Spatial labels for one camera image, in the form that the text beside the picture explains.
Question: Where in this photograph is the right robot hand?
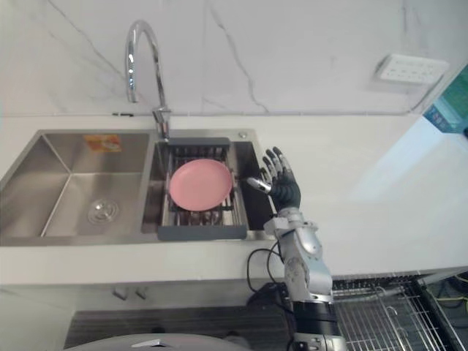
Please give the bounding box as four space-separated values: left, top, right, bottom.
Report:
246 146 302 212

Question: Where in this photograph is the grey sink drain rack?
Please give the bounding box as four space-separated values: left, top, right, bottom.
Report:
157 137 248 241

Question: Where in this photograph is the stainless steel double sink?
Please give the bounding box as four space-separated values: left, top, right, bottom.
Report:
0 127 281 246

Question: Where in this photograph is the round sink drain strainer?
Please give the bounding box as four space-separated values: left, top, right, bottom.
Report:
86 198 120 224

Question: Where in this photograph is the pink round plate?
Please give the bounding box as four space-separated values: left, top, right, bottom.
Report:
168 159 233 212

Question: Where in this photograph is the chrome gooseneck faucet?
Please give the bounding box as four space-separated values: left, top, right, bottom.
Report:
125 20 173 142

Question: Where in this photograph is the teal green box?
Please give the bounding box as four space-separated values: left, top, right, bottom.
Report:
423 62 468 133

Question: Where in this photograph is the orange sticker label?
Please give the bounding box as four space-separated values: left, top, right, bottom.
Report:
83 134 122 152

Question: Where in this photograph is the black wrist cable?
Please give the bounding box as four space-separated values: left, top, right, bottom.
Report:
246 239 293 293

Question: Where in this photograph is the metal dishwasher wire rack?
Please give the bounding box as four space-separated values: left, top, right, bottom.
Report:
331 272 468 351

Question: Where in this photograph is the white wall power socket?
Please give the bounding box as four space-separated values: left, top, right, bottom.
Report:
373 53 450 86

